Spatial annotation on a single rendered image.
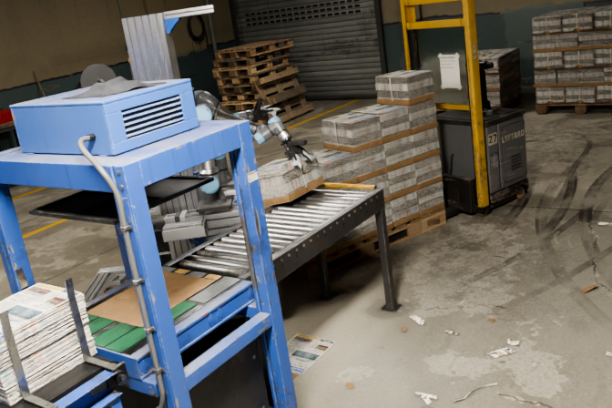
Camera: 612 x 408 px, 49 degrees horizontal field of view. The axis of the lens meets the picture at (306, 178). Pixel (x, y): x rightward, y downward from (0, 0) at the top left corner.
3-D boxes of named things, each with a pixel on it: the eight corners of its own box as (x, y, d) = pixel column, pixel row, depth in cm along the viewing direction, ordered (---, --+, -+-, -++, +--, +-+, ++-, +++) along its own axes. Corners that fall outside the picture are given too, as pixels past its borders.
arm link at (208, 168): (220, 188, 419) (211, 102, 405) (220, 194, 404) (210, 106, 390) (201, 189, 418) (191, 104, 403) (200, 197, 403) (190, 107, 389)
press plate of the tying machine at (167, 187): (131, 178, 318) (129, 172, 318) (215, 183, 287) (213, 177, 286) (29, 217, 276) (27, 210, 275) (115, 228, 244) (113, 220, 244)
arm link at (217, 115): (191, 116, 416) (265, 140, 426) (190, 118, 406) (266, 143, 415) (197, 98, 414) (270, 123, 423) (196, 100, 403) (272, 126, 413)
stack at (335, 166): (279, 270, 514) (262, 167, 492) (391, 224, 575) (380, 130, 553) (308, 283, 482) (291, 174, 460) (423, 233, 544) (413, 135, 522)
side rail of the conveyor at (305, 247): (378, 206, 415) (376, 188, 411) (385, 207, 411) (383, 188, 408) (240, 300, 311) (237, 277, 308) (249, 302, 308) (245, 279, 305)
